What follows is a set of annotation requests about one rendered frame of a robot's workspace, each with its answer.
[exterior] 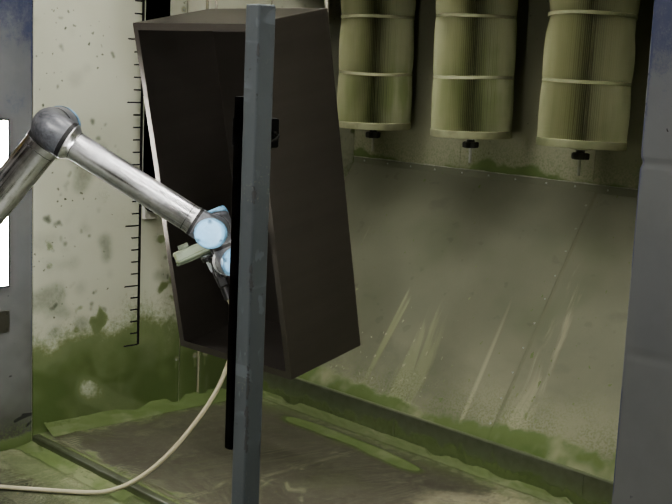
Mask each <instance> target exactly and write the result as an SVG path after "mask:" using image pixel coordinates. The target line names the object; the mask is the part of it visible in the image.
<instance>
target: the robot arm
mask: <svg viewBox="0 0 672 504"><path fill-rule="evenodd" d="M56 158H58V159H62V158H68V159H69V160H71V161H73V162H74V163H76V164H77V165H79V166H81V167H82V168H84V169H85V170H87V171H89V172H90V173H92V174H93V175H95V176H96V177H98V178H100V179H101V180H103V181H104V182H106V183H108V184H109V185H111V186H112V187H114V188H116V189H117V190H119V191H120V192H122V193H124V194H125V195H127V196H128V197H130V198H131V199H133V200H135V201H136V202H138V203H139V204H141V205H143V206H144V207H146V208H147V209H149V210H151V211H152V212H154V213H155V214H157V215H159V216H160V217H162V218H163V219H165V220H166V221H168V222H170V223H171V224H173V225H174V226H176V227H178V228H179V229H181V230H182V231H184V232H185V233H186V234H187V235H189V236H190V237H192V238H194V239H195V240H196V242H197V243H198V244H199V245H200V246H201V247H203V248H206V249H210V251H211V254H208V255H205V256H203V257H202V258H201V259H202V262H203V263H206V264H207V266H208V268H209V270H210V271H211V272H212V273H213V276H214V278H215V279H220V278H222V277H225V278H227V277H230V246H231V218H230V216H229V212H228V210H227V209H226V207H225V206H219V207H217V208H214V209H212V210H209V211H206V210H205V209H203V208H201V207H198V206H197V205H195V204H194V203H192V202H191V201H189V200H187V199H186V198H184V197H183V196H181V195H179V194H178V193H176V192H175V191H173V190H172V189H170V188H168V187H167V186H165V185H164V184H162V183H160V182H159V181H157V180H156V179H154V178H153V177H151V176H149V175H148V174H146V173H145V172H143V171H141V170H140V169H138V168H137V167H135V166H133V165H132V164H130V163H129V162H127V161H126V160H124V159H122V158H121V157H119V156H118V155H116V154H114V153H113V152H111V151H110V150H108V149H107V148H105V147H103V146H102V145H100V144H99V143H97V142H95V141H94V140H92V139H91V138H89V137H88V136H86V135H84V134H83V133H82V130H81V122H80V119H79V117H78V115H77V114H76V113H75V112H74V111H73V110H72V109H70V108H68V107H65V106H54V107H47V108H43V109H41V110H39V111H38V112H37V113H36V114H35V115H34V117H33V119H32V122H31V129H30V130H29V131H28V133H27V135H26V137H25V138H24V139H23V140H22V141H21V143H20V144H19V145H18V146H17V147H16V149H15V150H14V151H13V152H12V154H11V155H10V156H9V157H8V158H7V160H6V161H5V162H4V163H3V165H2V166H1V167H0V225H1V224H2V223H3V222H4V220H5V219H6V218H7V217H8V216H9V214H10V213H11V212H12V211H13V210H14V208H15V207H16V206H17V205H18V204H19V202H20V201H21V200H22V199H23V197H24V196H25V195H26V194H27V193H28V191H29V190H30V189H31V188H32V187H33V185H34V184H35V183H36V182H37V181H38V179H39V178H40V177H41V176H42V174H43V173H44V172H45V171H46V170H47V168H48V167H49V166H50V165H51V164H52V162H53V161H54V160H55V159H56ZM212 268H213V270H212ZM213 271H214V272H213ZM215 275H216V276H215ZM219 275H220V277H218V276H219Z"/></svg>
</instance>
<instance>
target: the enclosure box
mask: <svg viewBox="0 0 672 504"><path fill-rule="evenodd" d="M133 28H134V35H135V42H136V49H137V55H138V62H139V69H140V75H141V82H142V89H143V96H144V102H145V109H146V116H147V123H148V129H149V136H150V143H151V149H152V156H153V163H154V170H155V176H156V180H157V181H159V182H160V183H162V184H164V185H165V186H167V187H168V188H170V189H172V190H173V191H175V192H176V193H178V194H179V195H181V196H183V197H184V198H186V199H187V200H189V201H191V202H192V203H194V204H195V205H197V206H198V207H201V208H203V209H205V210H206V211H209V210H212V209H214V208H217V207H219V206H225V207H226V209H227V210H228V212H229V216H230V218H231V212H232V177H233V146H232V124H233V117H234V108H235V96H244V69H245V36H246V8H236V9H205V10H200V11H194V12H189V13H183V14H178V15H173V16H167V17H162V18H156V19H151V20H145V21H140V22H135V23H133ZM272 118H278V119H279V136H280V137H279V146H278V148H271V161H270V190H269V220H268V249H267V279H266V308H265V337H264V367H263V371H264V372H267V373H270V374H274V375H277V376H280V377H283V378H286V379H290V380H292V379H294V378H296V377H298V376H300V375H302V374H304V373H306V372H308V371H310V370H312V369H314V368H316V367H318V366H320V365H322V364H324V363H326V362H328V361H330V360H332V359H334V358H336V357H338V356H340V355H342V354H344V353H346V352H348V351H350V350H352V349H354V348H356V347H358V346H360V334H359V324H358V314H357V304H356V294H355V283H354V273H353V263H352V253H351V243H350V232H349V222H348V212H347V202H346V192H345V181H344V171H343V161H342V151H341V141H340V130H339V120H338V110H337V100H336V90H335V79H334V69H333V59H332V49H331V38H330V28H329V18H328V9H327V8H322V9H320V8H276V14H275V44H274V73H273V102H272ZM162 224H163V230H164V237H165V244H166V250H167V257H168V264H169V271H170V277H171V284H172V291H173V298H174V304H175V311H176V318H177V324H178V331H179V338H180V345H181V346H184V347H187V348H190V349H193V350H197V351H200V352H203V353H206V354H209V355H213V356H216V357H219V358H222V359H225V360H227V350H228V315H229V304H228V302H227V300H224V297H223V295H222V292H221V290H220V288H219V287H218V285H217V282H216V280H215V278H214V276H213V273H212V272H211V271H210V270H209V268H208V266H207V264H206V263H203V262H202V261H201V257H200V258H198V259H196V260H193V261H191V262H188V263H186V264H183V265H181V266H176V264H177V263H175V262H174V260H173V253H174V252H177V251H179V250H178V247H177V246H179V245H182V244H184V243H188V245H189V246H192V245H194V244H196V243H197V242H196V240H195V239H194V238H192V237H190V236H189V235H187V234H186V233H185V232H184V231H182V230H181V229H179V228H178V227H176V226H174V225H173V224H171V223H170V222H168V221H166V220H165V219H163V218H162Z"/></svg>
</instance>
